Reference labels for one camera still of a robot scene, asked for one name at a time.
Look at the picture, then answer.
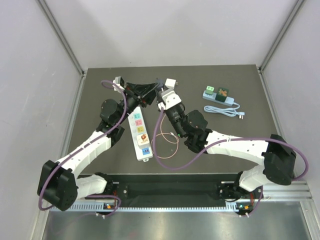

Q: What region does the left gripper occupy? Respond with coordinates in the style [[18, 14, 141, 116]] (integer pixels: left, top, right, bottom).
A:
[[116, 82, 161, 125]]

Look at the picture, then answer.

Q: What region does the grey small plug adapter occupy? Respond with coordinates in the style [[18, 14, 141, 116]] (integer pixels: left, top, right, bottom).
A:
[[156, 77, 164, 91]]

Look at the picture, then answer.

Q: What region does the white charger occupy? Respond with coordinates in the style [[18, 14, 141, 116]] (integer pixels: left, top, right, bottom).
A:
[[164, 78, 178, 89]]

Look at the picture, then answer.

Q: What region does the light green usb charger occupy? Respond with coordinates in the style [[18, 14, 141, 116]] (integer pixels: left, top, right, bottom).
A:
[[205, 85, 215, 96]]

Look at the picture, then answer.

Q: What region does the white multicolour power strip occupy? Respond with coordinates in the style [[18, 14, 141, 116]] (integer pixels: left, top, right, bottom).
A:
[[128, 106, 153, 162]]

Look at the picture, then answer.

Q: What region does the dark green cube adapter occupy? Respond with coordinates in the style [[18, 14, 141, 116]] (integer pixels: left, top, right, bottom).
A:
[[215, 87, 229, 103]]

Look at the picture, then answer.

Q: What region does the white cube socket adapter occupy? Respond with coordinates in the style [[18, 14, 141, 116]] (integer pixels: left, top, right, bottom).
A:
[[136, 133, 150, 148]]

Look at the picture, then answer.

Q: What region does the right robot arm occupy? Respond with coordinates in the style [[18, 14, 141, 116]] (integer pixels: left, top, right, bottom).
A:
[[155, 86, 297, 199]]

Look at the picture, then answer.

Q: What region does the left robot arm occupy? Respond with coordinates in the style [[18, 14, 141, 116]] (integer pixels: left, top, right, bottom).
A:
[[37, 79, 159, 211]]

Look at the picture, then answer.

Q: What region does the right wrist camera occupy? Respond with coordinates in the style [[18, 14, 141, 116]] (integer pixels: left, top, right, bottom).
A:
[[158, 88, 182, 111]]

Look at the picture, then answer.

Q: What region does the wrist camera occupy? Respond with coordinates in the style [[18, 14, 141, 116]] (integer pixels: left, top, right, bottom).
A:
[[158, 88, 182, 111], [113, 76, 125, 91]]

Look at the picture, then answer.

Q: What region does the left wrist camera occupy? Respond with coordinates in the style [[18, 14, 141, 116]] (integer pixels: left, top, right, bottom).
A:
[[113, 76, 125, 91]]

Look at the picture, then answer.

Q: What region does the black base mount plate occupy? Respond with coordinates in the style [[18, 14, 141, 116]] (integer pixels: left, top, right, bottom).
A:
[[90, 173, 253, 207]]

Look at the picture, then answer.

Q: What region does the slotted cable duct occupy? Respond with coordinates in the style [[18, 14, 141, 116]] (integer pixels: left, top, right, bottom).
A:
[[72, 201, 253, 213]]

